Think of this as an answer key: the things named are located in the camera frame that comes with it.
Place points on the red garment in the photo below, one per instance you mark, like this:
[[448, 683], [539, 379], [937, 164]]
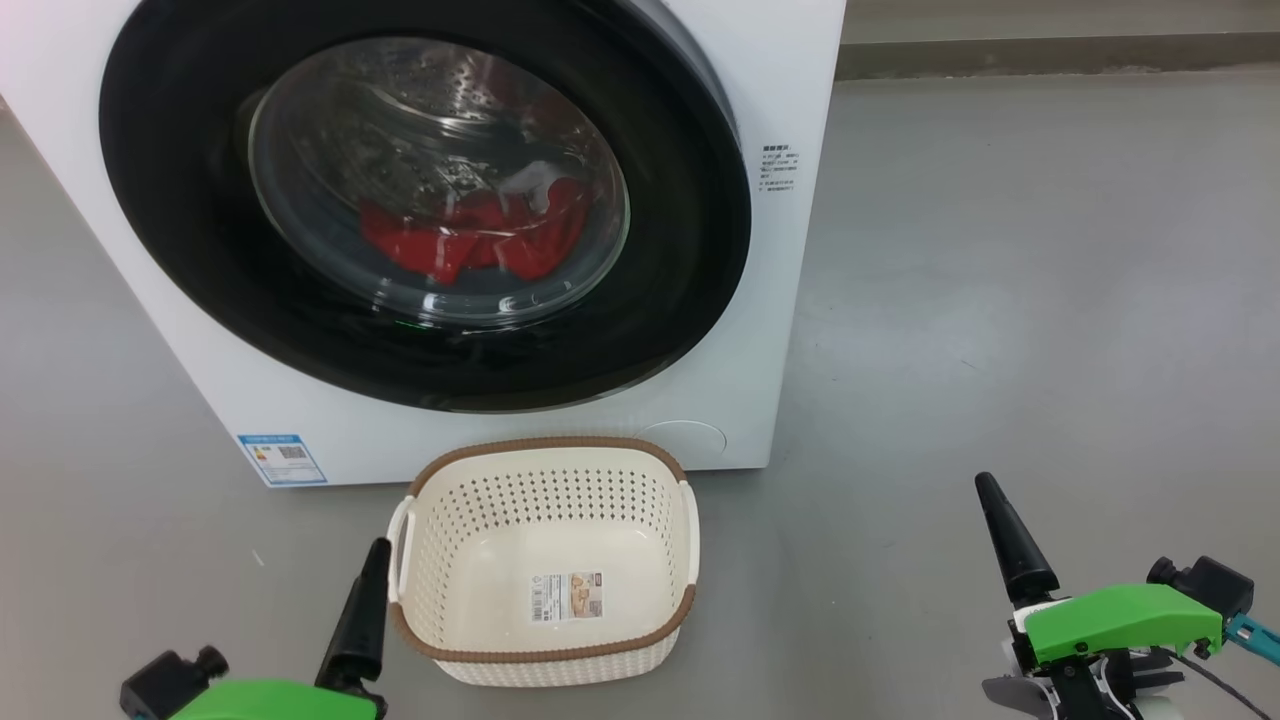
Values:
[[430, 245]]

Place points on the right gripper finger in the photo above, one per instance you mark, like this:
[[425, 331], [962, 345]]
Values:
[[1015, 545]]

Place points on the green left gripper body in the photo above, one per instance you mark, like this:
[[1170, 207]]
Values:
[[270, 702]]

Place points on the cream laundry basket brown rim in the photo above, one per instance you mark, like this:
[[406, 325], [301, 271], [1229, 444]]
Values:
[[560, 530]]

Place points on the printed text notice sticker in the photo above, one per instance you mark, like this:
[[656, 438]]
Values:
[[779, 168]]

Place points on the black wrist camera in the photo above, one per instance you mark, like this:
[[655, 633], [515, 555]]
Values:
[[1210, 585], [165, 682]]

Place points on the stainless steel washing machine drum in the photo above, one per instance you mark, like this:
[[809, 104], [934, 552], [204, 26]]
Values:
[[440, 110]]

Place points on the white product label sticker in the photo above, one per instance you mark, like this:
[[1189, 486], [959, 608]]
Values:
[[567, 597]]

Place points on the blue energy label sticker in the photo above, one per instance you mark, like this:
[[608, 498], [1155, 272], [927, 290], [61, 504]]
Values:
[[283, 458]]

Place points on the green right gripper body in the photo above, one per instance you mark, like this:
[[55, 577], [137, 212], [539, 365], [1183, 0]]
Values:
[[1110, 620]]

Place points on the dark washing machine door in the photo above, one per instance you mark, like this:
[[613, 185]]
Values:
[[170, 200]]

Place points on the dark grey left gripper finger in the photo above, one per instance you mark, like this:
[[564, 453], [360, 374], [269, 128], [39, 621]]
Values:
[[358, 625]]

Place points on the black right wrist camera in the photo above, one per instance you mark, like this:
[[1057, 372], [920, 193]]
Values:
[[1210, 585]]

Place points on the round drain filter cover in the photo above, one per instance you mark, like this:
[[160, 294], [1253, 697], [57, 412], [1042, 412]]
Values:
[[685, 443]]

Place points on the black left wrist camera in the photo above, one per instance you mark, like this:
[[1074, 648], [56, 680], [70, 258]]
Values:
[[165, 682]]

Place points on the white front-load washing machine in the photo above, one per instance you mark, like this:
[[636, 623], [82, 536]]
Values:
[[120, 200]]

